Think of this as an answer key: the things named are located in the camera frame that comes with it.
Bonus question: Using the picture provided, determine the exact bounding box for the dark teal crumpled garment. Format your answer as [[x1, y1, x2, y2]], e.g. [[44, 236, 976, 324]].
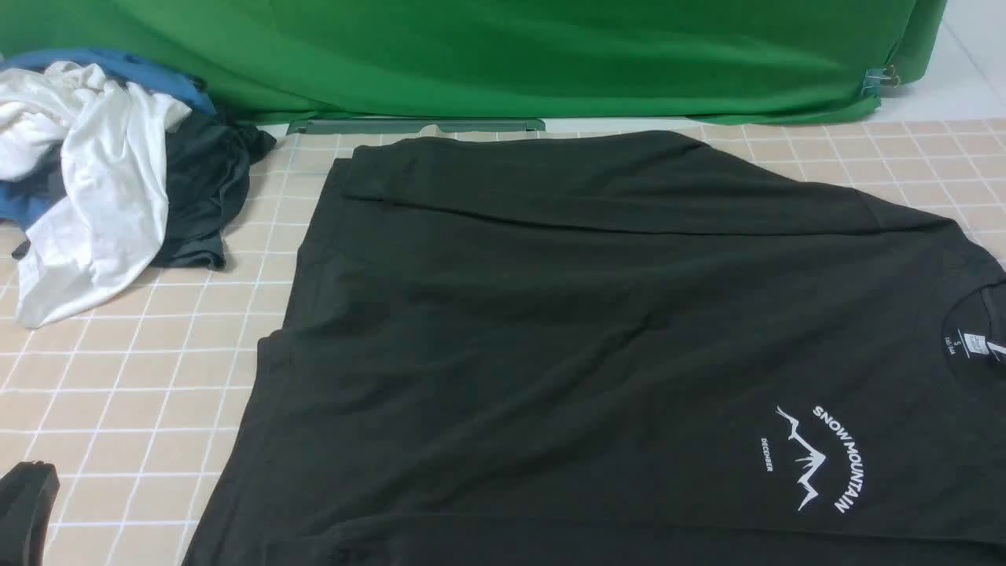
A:
[[1, 112, 277, 271]]

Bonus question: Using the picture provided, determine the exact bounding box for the green metal base bar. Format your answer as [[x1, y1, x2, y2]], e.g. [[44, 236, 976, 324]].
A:
[[286, 117, 546, 135]]

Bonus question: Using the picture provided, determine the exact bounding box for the beige checked tablecloth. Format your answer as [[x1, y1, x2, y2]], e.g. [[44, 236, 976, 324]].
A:
[[1, 117, 1004, 565]]

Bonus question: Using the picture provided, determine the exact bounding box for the metal binder clip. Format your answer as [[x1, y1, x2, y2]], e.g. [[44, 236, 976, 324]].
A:
[[860, 64, 902, 97]]

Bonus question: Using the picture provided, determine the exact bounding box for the blue crumpled garment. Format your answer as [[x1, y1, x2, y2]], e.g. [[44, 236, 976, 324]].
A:
[[1, 48, 217, 230]]

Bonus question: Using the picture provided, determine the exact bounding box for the green backdrop cloth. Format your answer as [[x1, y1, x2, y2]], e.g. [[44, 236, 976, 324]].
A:
[[2, 1, 946, 124]]

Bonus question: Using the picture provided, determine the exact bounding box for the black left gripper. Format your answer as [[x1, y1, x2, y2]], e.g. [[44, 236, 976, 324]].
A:
[[1, 462, 60, 565]]

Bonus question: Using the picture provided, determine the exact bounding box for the white crumpled shirt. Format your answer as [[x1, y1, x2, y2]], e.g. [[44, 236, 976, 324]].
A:
[[2, 61, 191, 329]]

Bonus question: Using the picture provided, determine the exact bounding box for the dark gray long-sleeved shirt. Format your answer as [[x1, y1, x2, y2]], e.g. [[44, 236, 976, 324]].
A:
[[183, 131, 1004, 565]]

